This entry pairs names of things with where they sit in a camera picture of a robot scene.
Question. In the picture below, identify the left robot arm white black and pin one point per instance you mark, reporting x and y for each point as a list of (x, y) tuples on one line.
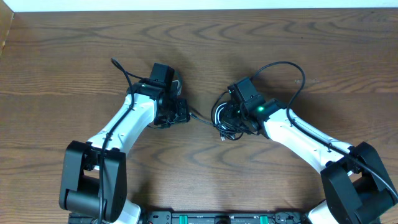
[(94, 175)]

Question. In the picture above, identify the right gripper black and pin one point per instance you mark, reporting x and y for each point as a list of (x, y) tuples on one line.
[(227, 110)]

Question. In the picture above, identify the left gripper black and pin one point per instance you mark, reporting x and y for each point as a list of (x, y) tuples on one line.
[(183, 116)]

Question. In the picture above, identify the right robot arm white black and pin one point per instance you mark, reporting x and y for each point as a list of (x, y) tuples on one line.
[(355, 182)]

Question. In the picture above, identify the cardboard box side panel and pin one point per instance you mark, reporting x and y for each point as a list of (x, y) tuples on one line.
[(6, 19)]

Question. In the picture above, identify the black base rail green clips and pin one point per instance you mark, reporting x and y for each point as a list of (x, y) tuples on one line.
[(167, 217)]

